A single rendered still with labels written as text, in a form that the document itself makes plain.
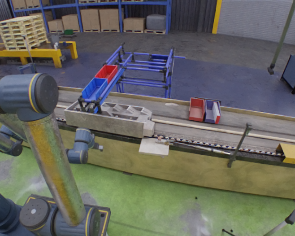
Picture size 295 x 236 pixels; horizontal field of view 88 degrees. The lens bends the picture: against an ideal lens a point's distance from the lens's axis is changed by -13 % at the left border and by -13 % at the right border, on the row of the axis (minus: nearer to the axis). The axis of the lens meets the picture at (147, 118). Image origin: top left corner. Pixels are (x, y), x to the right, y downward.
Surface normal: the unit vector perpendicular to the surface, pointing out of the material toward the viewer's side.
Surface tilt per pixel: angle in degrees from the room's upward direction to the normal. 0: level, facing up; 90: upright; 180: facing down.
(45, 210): 6
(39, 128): 81
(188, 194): 0
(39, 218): 6
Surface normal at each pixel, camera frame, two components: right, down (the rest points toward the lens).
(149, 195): 0.00, -0.78
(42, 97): 0.99, 0.05
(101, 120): -0.23, 0.46
